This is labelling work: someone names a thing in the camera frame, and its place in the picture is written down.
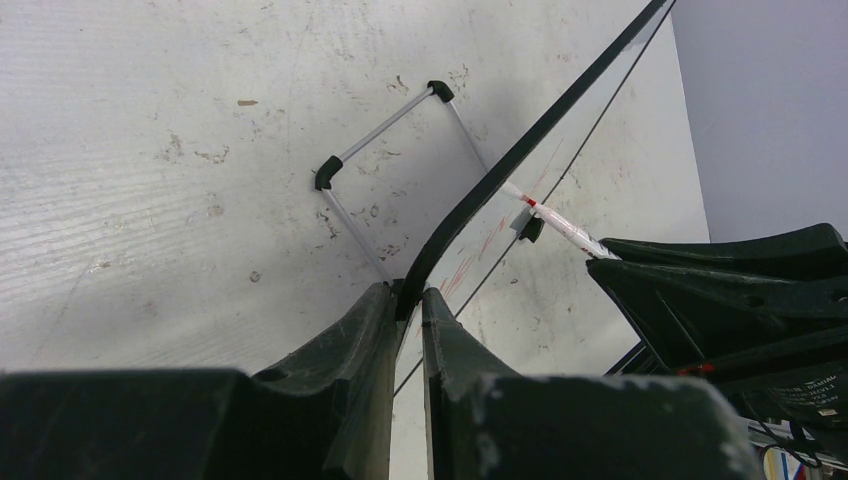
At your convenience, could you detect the red capped whiteboard marker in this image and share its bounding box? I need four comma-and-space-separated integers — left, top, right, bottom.
499, 182, 620, 260

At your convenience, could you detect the black framed small whiteboard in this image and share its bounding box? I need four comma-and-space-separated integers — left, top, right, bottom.
360, 1, 672, 397

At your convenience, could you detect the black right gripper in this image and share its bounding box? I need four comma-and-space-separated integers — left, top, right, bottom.
587, 223, 847, 464

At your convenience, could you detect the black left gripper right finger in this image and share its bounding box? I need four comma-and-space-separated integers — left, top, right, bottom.
421, 288, 762, 479

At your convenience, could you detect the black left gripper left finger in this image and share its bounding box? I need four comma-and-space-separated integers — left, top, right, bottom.
1, 283, 399, 479

